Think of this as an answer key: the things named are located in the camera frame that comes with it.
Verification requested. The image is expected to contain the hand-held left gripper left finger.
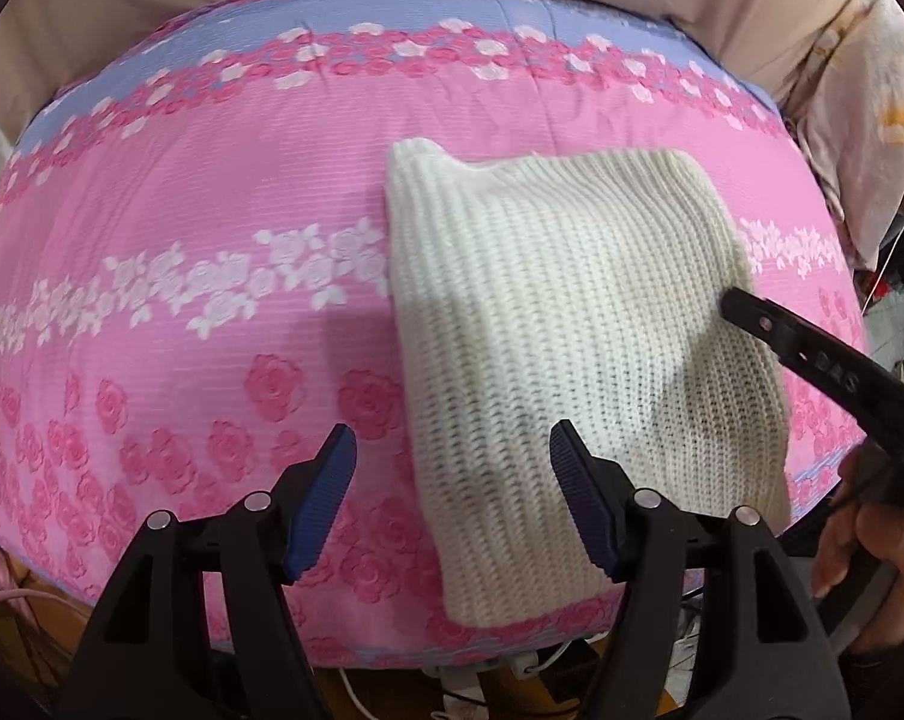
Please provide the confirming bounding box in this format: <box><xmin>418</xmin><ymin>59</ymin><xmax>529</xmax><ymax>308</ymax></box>
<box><xmin>58</xmin><ymin>424</ymin><xmax>359</xmax><ymax>720</ymax></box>

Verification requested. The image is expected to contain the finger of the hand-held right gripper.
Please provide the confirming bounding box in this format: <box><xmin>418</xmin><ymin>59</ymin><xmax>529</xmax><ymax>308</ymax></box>
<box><xmin>720</xmin><ymin>283</ymin><xmax>884</xmax><ymax>425</ymax></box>

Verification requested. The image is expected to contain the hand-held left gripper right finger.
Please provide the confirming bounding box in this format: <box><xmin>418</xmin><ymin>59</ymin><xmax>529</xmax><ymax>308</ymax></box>
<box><xmin>548</xmin><ymin>420</ymin><xmax>851</xmax><ymax>720</ymax></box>

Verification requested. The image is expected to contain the white red black knit sweater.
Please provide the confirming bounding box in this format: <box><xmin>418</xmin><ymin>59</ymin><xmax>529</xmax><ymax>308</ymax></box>
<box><xmin>384</xmin><ymin>136</ymin><xmax>792</xmax><ymax>627</ymax></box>

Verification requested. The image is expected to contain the person's right hand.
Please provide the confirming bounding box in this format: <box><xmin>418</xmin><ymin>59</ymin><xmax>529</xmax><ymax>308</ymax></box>
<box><xmin>810</xmin><ymin>450</ymin><xmax>904</xmax><ymax>657</ymax></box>

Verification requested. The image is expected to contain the white power strip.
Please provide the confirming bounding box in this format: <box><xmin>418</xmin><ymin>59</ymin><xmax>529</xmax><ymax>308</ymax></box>
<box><xmin>429</xmin><ymin>656</ymin><xmax>547</xmax><ymax>702</ymax></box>

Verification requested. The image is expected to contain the beige patterned pillow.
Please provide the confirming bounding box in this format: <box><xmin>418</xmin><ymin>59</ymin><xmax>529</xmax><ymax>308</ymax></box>
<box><xmin>786</xmin><ymin>0</ymin><xmax>904</xmax><ymax>271</ymax></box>

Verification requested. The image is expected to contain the pink floral bed sheet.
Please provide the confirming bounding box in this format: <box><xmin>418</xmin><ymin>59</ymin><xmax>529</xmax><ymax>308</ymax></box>
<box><xmin>0</xmin><ymin>0</ymin><xmax>873</xmax><ymax>672</ymax></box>

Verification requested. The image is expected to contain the white cable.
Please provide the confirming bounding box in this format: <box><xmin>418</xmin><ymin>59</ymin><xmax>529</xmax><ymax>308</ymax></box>
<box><xmin>338</xmin><ymin>669</ymin><xmax>382</xmax><ymax>720</ymax></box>

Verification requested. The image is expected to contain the pink cable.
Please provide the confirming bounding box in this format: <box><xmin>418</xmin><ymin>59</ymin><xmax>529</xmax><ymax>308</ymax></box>
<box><xmin>0</xmin><ymin>586</ymin><xmax>57</xmax><ymax>614</ymax></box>

